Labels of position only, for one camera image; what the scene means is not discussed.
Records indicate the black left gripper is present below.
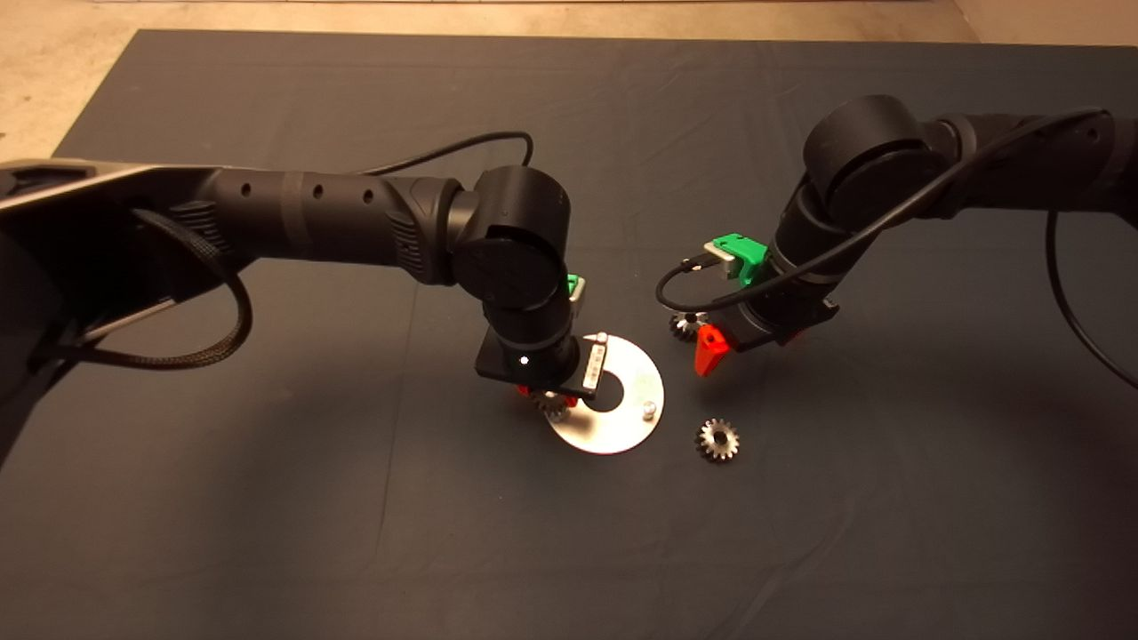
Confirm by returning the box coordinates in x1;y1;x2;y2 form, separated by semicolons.
474;333;611;409

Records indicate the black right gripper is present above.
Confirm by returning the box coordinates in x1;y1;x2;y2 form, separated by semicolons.
693;295;841;379

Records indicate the round metal carrier plate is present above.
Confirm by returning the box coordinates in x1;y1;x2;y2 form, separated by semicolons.
544;332;666;456

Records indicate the dark grey table cloth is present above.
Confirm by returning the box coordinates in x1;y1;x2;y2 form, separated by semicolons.
0;28;1138;640

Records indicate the green right camera mount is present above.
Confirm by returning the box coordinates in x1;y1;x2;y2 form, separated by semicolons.
705;233;771;288

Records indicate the black left camera cable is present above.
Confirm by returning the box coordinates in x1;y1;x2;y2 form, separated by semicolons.
360;131;535;177

